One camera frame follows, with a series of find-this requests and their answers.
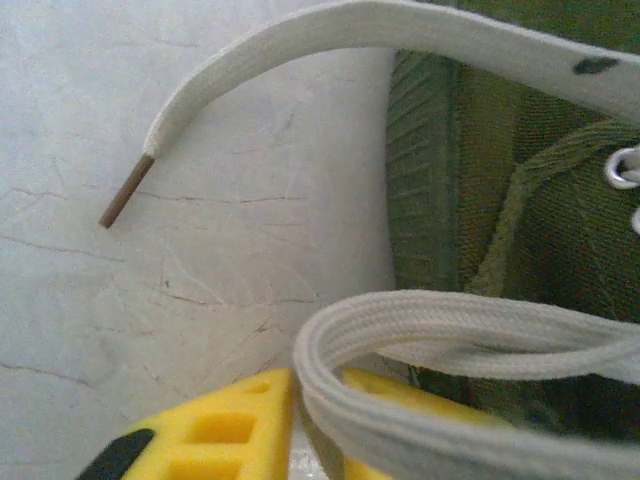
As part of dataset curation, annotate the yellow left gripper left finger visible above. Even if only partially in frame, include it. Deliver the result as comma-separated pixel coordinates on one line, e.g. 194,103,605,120
74,368,295,480

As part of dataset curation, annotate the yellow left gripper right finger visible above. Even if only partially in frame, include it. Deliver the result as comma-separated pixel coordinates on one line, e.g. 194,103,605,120
342,368,516,480

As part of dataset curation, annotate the olive green canvas shoe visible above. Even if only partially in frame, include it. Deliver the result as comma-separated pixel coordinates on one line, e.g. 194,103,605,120
384,0,640,441

